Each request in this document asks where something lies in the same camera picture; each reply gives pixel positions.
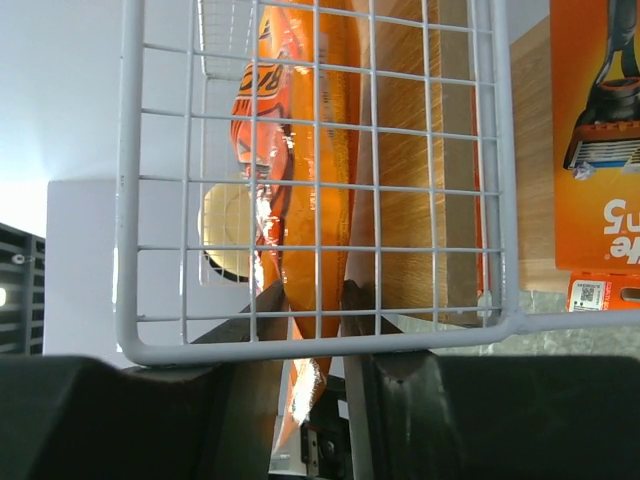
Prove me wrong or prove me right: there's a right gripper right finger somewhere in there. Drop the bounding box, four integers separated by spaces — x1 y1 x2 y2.
341 281 639 479

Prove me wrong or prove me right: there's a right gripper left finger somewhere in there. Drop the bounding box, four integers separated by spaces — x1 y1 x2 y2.
0 279 291 480

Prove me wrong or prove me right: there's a white wire wooden shelf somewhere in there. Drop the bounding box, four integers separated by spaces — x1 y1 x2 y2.
114 0 640 369

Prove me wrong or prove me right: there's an orange razor bag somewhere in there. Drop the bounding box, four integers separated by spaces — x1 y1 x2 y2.
229 0 362 451

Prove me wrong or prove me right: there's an orange Gillette Fusion pack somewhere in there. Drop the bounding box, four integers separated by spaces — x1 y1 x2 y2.
550 0 639 312

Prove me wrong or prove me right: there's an orange razor pack back side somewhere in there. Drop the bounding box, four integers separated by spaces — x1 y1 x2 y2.
470 87 486 297

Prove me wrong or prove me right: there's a beige plate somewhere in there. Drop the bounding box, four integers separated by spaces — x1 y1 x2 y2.
198 183 253 283

